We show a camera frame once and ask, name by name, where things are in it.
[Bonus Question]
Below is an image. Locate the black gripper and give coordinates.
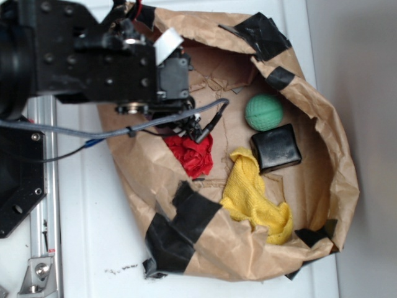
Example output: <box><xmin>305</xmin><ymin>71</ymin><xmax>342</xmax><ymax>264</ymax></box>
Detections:
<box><xmin>33</xmin><ymin>0</ymin><xmax>202</xmax><ymax>137</ymax></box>

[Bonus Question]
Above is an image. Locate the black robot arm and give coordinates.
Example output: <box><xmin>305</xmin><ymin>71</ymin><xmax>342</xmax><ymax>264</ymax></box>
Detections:
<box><xmin>1</xmin><ymin>1</ymin><xmax>195</xmax><ymax>120</ymax></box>

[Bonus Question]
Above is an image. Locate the red crumpled cloth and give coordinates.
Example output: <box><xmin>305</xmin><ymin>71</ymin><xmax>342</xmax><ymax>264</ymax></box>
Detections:
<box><xmin>164</xmin><ymin>135</ymin><xmax>213</xmax><ymax>179</ymax></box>

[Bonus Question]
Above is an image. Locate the green rubber ball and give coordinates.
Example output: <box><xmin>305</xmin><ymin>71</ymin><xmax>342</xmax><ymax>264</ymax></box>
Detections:
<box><xmin>244</xmin><ymin>93</ymin><xmax>283</xmax><ymax>132</ymax></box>

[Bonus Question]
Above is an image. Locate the black square block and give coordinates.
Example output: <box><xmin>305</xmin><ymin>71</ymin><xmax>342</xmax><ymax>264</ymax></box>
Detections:
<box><xmin>250</xmin><ymin>124</ymin><xmax>302</xmax><ymax>174</ymax></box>

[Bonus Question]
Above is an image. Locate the yellow microfiber cloth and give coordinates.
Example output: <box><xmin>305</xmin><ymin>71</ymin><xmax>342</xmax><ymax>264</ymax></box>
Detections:
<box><xmin>220</xmin><ymin>147</ymin><xmax>293</xmax><ymax>245</ymax></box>

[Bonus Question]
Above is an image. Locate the brown paper bag with tape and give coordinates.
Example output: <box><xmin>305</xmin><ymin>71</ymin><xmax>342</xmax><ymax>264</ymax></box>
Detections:
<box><xmin>108</xmin><ymin>6</ymin><xmax>359</xmax><ymax>281</ymax></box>

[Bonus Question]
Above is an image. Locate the black cable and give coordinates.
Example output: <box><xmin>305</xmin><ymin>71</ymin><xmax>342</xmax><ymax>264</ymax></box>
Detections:
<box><xmin>0</xmin><ymin>145</ymin><xmax>91</xmax><ymax>164</ymax></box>

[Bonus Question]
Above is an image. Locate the black octagonal mount plate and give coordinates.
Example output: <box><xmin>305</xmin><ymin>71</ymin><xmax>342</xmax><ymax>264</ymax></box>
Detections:
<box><xmin>1</xmin><ymin>128</ymin><xmax>46</xmax><ymax>239</ymax></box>

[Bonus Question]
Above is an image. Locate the grey braided cable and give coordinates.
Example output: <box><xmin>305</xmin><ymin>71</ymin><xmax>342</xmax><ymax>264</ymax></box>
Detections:
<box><xmin>0</xmin><ymin>97</ymin><xmax>230</xmax><ymax>139</ymax></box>

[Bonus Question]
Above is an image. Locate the aluminium extrusion rail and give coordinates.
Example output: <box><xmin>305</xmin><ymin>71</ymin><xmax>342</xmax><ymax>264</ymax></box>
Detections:
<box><xmin>27</xmin><ymin>96</ymin><xmax>64</xmax><ymax>297</ymax></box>

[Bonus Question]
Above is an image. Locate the metal corner bracket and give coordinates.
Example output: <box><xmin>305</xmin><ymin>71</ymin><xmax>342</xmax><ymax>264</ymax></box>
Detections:
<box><xmin>17</xmin><ymin>256</ymin><xmax>58</xmax><ymax>297</ymax></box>

